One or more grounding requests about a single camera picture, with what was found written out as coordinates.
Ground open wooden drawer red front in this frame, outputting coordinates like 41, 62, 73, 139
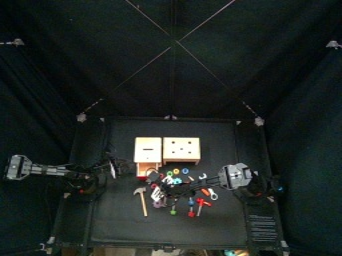
135, 162, 163, 181

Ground blue and red toy bolt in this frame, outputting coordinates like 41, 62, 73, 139
187, 197, 196, 218

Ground white perforated toy plate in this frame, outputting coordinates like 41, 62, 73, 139
149, 188, 163, 202

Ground wooden toy hammer grey head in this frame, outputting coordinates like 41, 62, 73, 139
132, 186, 149, 218

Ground wooden box with slot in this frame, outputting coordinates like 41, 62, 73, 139
133, 136, 163, 164

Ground red toy screwdriver white shaft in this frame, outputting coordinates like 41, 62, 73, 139
195, 197, 214, 217

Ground wooden box with holes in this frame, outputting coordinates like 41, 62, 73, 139
162, 136, 202, 166

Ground white ring toy wrench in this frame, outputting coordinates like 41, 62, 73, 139
207, 188, 220, 202

